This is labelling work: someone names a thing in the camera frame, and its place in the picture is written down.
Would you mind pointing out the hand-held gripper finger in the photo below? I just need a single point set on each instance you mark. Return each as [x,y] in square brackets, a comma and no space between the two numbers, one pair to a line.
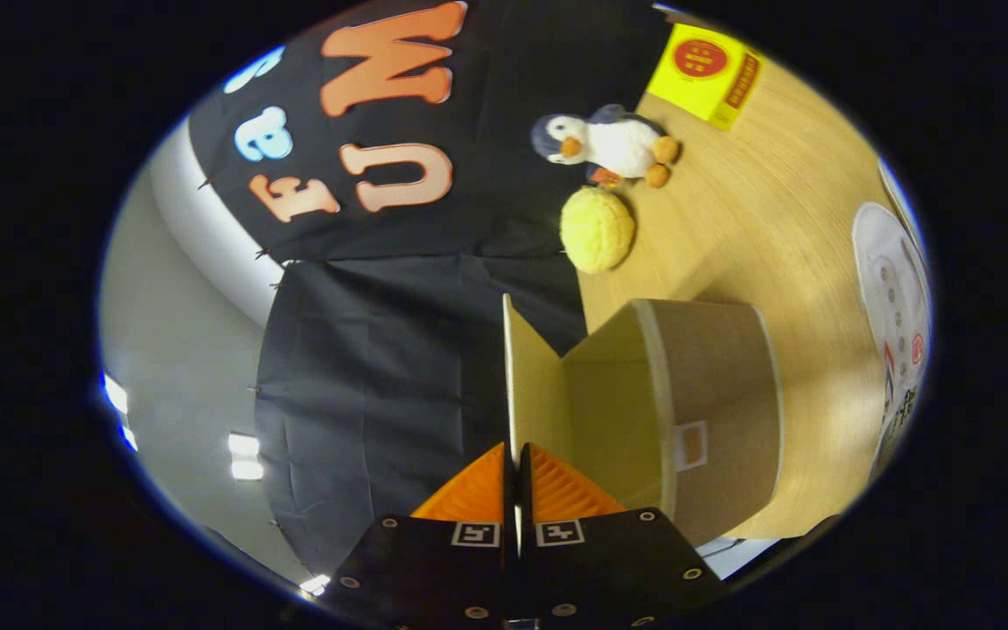
[509,560]
[528,569]

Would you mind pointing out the brown fabric storage box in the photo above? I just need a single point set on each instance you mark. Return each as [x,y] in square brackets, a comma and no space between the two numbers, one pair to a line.
[714,394]

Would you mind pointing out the white shoe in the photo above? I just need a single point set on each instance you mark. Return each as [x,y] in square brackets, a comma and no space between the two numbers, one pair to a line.
[885,245]

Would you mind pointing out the ceiling light panel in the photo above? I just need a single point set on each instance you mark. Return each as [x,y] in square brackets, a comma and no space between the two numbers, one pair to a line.
[115,395]
[245,457]
[315,583]

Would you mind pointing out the yellow plush ball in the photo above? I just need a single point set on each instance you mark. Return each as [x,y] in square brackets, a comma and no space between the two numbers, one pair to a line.
[597,229]

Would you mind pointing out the row of black cloth clips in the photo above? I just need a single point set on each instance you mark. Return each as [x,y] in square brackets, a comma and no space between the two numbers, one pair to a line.
[262,254]

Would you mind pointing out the penguin plush toy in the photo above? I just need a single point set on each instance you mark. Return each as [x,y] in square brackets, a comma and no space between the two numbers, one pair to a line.
[618,144]

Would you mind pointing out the yellow book with red label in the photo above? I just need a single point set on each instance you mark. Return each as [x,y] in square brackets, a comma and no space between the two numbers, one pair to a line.
[701,70]

